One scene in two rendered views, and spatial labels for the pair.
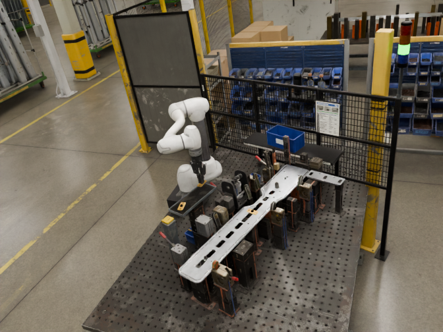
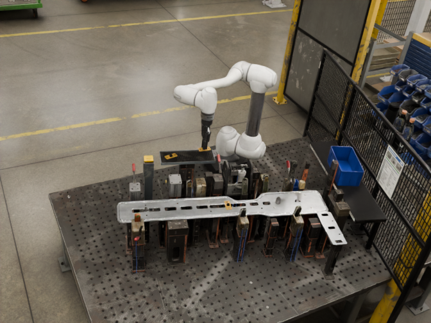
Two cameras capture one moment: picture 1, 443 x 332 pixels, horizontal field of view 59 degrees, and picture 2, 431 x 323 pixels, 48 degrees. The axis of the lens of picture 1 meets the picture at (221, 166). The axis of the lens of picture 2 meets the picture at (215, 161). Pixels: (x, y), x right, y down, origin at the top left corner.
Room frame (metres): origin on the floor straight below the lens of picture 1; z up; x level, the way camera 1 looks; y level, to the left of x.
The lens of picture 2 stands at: (0.15, -1.37, 3.09)
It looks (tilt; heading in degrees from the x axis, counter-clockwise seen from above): 36 degrees down; 33
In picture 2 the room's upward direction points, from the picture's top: 6 degrees clockwise
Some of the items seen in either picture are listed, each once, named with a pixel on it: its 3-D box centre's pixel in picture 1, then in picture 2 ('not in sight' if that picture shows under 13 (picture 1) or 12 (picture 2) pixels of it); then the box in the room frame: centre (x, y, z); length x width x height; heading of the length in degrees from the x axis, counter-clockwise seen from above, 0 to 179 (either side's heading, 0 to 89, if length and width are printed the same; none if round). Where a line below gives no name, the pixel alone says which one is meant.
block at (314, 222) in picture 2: (311, 196); (310, 237); (2.48, -0.67, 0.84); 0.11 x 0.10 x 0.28; 47
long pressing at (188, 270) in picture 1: (251, 214); (225, 206); (2.19, -0.16, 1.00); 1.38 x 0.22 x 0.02; 137
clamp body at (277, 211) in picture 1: (279, 228); (240, 238); (2.13, -0.34, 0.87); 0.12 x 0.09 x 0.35; 47
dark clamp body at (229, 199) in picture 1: (229, 217); (215, 198); (2.32, 0.00, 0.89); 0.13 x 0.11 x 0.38; 47
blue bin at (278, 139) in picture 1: (285, 138); (344, 165); (3.03, -0.60, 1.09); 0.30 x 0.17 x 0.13; 40
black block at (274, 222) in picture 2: (293, 214); (271, 238); (2.29, -0.48, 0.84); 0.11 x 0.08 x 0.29; 47
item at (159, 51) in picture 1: (167, 89); (323, 49); (5.08, 0.56, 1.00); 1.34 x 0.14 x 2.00; 63
